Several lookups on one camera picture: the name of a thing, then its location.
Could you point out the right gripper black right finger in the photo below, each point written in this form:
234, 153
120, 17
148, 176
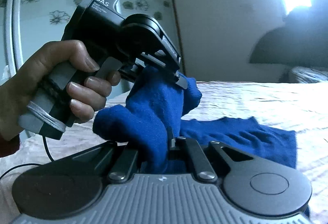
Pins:
191, 153

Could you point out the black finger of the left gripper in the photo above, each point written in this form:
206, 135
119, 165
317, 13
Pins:
167, 65

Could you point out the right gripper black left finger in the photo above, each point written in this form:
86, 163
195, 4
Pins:
125, 164

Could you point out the dark blue knitted sweater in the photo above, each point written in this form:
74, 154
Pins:
156, 106

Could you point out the person's left hand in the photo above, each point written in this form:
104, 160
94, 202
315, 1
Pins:
86, 98

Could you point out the patterned pillow at headboard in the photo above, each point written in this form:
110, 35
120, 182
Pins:
304, 75

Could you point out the dark grey curved headboard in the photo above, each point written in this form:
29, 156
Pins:
302, 41

